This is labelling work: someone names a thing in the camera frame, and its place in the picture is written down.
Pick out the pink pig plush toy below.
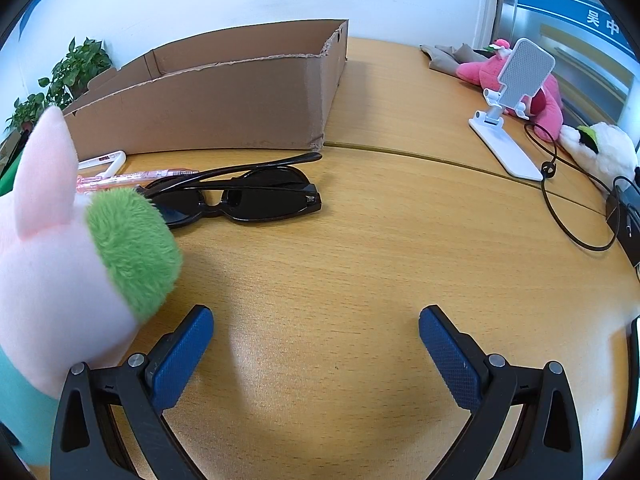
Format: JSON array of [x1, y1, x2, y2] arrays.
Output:
[[1, 106, 183, 466]]

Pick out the pink transparent pen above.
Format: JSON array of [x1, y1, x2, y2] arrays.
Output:
[[76, 169, 194, 194]]

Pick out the white clear phone case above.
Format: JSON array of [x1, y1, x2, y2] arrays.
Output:
[[78, 151, 126, 179]]

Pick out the black sunglasses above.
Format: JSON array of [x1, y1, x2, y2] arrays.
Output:
[[137, 152, 322, 230]]

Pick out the white panda plush toy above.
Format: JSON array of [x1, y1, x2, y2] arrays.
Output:
[[559, 122, 639, 188]]

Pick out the pink strawberry bear plush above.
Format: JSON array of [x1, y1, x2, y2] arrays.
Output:
[[456, 53, 563, 142]]

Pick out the small green potted plant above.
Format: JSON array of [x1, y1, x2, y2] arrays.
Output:
[[6, 92, 47, 132]]

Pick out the white phone stand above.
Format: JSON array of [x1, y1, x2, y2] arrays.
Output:
[[469, 38, 555, 182]]

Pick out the grey folded cloth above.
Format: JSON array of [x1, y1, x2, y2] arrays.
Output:
[[420, 44, 487, 77]]

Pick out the brown cardboard box tray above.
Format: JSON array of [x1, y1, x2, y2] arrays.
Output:
[[64, 20, 348, 159]]

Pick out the black camera device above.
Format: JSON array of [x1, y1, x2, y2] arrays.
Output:
[[605, 176, 640, 271]]

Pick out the black cable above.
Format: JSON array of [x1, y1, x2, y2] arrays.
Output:
[[523, 121, 640, 253]]

